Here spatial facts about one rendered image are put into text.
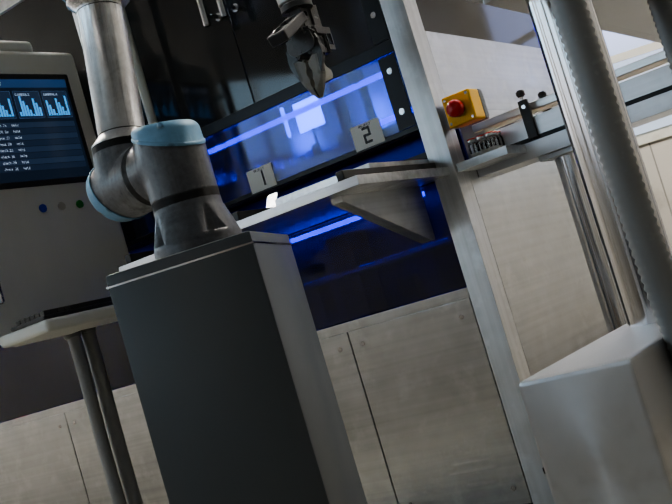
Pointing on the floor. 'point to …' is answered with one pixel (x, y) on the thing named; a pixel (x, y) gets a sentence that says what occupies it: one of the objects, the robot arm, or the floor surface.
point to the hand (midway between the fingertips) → (316, 91)
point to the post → (467, 233)
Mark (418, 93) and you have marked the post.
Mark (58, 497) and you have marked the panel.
